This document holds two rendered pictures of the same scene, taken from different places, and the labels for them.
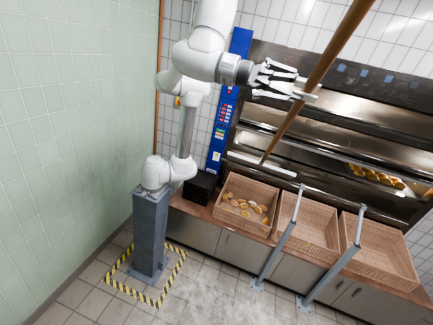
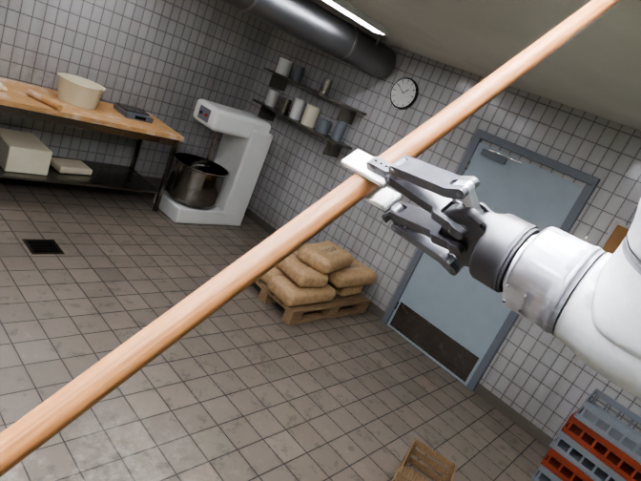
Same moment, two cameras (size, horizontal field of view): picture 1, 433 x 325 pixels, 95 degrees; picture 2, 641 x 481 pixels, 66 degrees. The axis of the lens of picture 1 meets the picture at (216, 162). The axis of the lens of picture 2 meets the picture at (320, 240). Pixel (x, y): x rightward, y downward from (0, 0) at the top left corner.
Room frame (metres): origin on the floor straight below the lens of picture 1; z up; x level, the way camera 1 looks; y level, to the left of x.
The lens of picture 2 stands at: (1.17, 0.03, 2.04)
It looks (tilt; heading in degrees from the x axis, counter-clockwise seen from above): 17 degrees down; 205
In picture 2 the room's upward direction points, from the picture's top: 23 degrees clockwise
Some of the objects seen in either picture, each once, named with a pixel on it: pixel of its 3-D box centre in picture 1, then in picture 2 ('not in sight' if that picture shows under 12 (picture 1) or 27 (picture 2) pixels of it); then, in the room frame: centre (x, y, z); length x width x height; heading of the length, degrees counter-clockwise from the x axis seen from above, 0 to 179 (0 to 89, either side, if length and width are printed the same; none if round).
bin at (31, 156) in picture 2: not in sight; (19, 151); (-1.44, -4.43, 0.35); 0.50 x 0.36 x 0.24; 81
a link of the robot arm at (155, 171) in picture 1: (154, 170); not in sight; (1.13, 0.41, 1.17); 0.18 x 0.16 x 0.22; 121
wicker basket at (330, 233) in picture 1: (305, 223); not in sight; (1.46, -0.97, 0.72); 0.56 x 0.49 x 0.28; 79
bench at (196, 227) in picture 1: (276, 247); not in sight; (1.46, -0.84, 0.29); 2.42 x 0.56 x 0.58; 79
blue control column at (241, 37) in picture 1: (236, 122); not in sight; (2.83, -0.14, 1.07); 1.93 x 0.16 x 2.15; 169
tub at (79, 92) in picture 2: not in sight; (79, 92); (-1.88, -4.43, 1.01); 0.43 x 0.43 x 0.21
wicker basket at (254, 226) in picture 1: (246, 202); not in sight; (1.57, -0.39, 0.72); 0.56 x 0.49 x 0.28; 78
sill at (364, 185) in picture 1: (320, 171); not in sight; (1.75, -1.01, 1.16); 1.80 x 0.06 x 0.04; 79
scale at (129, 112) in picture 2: not in sight; (134, 113); (-2.43, -4.29, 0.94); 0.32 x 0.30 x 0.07; 79
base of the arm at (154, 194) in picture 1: (151, 187); not in sight; (1.10, 0.43, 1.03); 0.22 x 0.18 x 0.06; 169
